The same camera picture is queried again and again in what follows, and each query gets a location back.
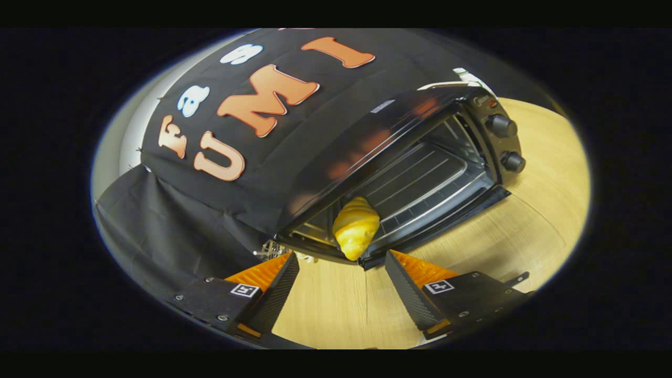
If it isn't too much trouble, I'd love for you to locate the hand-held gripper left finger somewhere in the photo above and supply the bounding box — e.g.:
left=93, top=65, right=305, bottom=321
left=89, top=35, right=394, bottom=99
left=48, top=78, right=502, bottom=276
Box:
left=171, top=251, right=300, bottom=344

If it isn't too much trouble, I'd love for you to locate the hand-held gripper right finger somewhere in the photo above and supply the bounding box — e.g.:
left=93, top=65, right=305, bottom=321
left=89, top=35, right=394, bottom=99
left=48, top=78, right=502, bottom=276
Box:
left=385, top=249, right=528, bottom=341

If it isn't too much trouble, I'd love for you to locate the yellow croissant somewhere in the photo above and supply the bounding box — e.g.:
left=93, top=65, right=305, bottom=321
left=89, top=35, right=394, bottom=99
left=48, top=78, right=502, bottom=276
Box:
left=332, top=196, right=381, bottom=261

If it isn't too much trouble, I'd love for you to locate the black toaster oven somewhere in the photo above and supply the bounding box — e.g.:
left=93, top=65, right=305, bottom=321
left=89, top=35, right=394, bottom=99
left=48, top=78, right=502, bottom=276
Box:
left=273, top=87, right=527, bottom=271

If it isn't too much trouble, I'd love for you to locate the black backdrop cloth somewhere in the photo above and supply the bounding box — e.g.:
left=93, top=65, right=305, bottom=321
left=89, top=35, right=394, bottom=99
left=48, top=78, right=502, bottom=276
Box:
left=93, top=28, right=526, bottom=300

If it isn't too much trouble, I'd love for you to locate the white rectangular box appliance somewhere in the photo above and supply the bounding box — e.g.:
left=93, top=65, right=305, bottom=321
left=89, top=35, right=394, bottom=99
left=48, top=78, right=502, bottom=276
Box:
left=417, top=67, right=494, bottom=95

